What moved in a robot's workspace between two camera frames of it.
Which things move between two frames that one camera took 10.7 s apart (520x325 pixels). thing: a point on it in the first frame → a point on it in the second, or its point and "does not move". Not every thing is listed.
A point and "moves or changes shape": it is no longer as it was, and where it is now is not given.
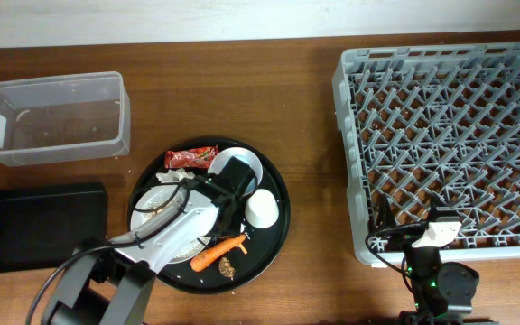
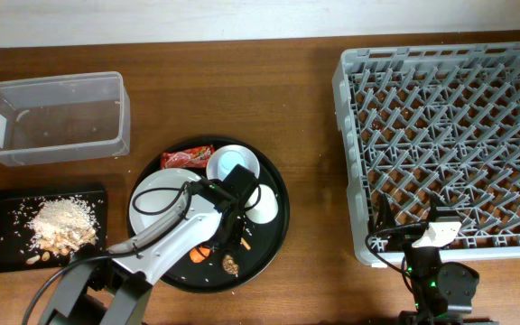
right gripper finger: [439, 208] does not move
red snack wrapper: [196, 158] does not move
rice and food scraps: [159, 207] → [61, 227]
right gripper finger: [386, 218] does not move
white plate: [162, 200] moves or changes shape
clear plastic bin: [54, 119] does not move
